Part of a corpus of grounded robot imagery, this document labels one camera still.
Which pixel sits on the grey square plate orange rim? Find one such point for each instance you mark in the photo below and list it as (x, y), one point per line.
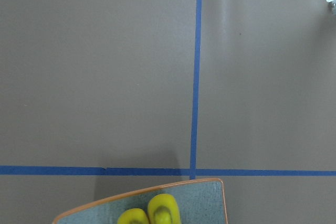
(199, 201)

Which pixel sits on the yellow banana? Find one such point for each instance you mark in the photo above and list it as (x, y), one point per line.
(133, 216)
(163, 208)

